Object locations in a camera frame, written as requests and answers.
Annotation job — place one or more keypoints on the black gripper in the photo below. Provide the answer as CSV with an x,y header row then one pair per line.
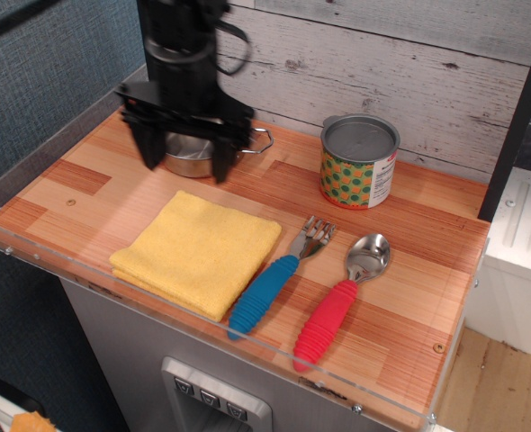
x,y
183,96

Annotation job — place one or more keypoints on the yellow towel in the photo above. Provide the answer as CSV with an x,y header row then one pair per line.
x,y
197,254

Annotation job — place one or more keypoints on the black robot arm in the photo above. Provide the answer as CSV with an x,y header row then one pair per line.
x,y
188,27

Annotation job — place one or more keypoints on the stainless steel pot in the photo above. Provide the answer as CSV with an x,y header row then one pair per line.
x,y
191,157

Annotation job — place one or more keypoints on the patterned toy can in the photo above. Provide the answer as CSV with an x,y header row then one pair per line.
x,y
358,158

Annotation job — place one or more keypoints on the silver toy fridge cabinet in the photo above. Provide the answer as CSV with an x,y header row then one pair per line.
x,y
130,346

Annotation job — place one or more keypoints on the dispenser button panel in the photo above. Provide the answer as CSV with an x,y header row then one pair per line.
x,y
201,402

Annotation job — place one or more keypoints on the orange cloth at corner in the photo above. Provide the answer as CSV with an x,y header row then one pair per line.
x,y
31,422

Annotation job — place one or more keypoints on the white plastic appliance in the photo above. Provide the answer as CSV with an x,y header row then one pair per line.
x,y
499,303

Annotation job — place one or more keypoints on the blue handled fork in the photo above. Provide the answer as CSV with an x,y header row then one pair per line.
x,y
257,299

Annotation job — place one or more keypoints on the red handled spoon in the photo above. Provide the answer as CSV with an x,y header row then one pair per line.
x,y
367,258

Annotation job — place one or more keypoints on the black right frame post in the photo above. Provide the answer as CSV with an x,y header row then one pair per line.
x,y
508,153

